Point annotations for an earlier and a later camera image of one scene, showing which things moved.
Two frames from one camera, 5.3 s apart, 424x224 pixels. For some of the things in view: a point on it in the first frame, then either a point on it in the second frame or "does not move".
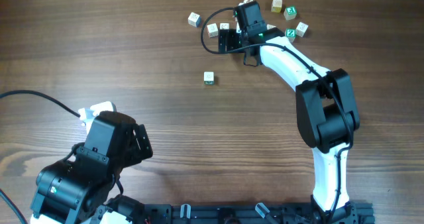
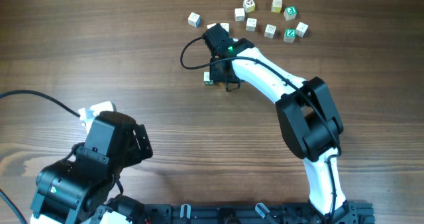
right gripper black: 230,36 → 213,75
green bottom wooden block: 209,77 does not move
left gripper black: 133,156 does not move
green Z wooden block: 291,34 does not move
